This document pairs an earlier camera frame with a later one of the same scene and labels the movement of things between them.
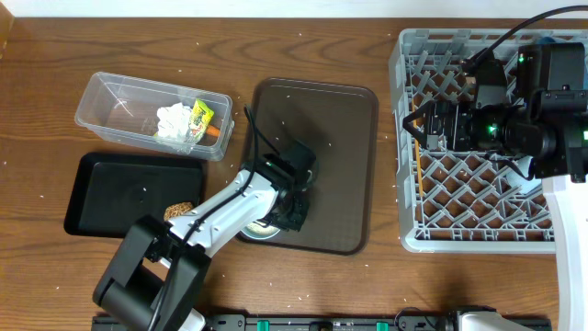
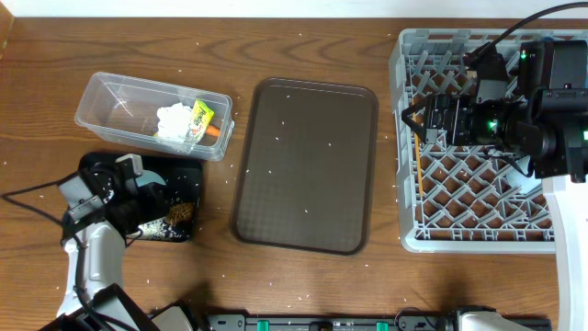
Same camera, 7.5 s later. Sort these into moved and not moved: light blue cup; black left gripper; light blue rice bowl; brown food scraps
Moved: light blue rice bowl; black left gripper
Not moved: brown food scraps; light blue cup
